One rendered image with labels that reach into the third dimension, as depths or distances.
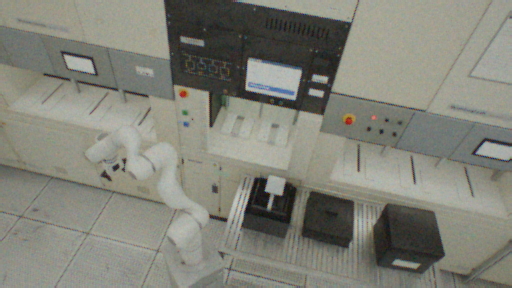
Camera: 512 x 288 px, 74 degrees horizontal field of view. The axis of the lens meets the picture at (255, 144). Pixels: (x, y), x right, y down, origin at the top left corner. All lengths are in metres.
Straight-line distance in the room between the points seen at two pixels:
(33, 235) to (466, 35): 3.21
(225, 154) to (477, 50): 1.54
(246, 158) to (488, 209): 1.62
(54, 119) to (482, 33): 2.63
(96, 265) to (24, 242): 0.63
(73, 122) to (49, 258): 1.09
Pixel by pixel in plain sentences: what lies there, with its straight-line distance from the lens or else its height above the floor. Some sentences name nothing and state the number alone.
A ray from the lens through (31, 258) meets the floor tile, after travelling 3.25.
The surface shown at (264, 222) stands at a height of 0.89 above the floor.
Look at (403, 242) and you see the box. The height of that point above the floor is 1.01.
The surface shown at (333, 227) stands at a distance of 2.16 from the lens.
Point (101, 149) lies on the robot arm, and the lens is 1.83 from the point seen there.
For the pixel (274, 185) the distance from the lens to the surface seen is 1.96.
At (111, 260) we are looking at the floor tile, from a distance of 3.02.
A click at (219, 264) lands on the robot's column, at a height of 0.76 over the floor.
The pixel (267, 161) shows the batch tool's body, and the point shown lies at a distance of 2.35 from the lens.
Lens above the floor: 2.65
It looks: 47 degrees down
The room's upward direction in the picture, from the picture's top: 7 degrees clockwise
